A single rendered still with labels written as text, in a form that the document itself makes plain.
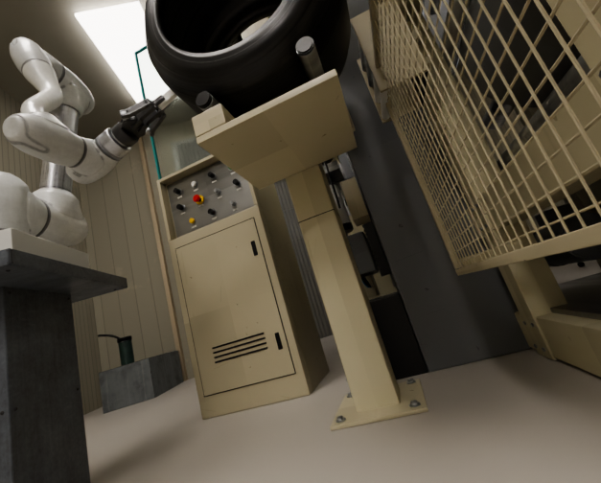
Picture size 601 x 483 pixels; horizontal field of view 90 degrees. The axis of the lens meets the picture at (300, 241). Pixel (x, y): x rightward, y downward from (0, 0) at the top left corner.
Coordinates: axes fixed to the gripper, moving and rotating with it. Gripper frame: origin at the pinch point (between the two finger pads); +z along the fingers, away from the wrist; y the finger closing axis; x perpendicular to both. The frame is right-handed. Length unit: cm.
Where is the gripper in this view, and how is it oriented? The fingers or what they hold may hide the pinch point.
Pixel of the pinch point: (166, 99)
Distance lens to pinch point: 113.8
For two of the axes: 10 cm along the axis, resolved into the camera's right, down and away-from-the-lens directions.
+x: 5.0, 8.2, -2.9
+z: 8.1, -5.6, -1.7
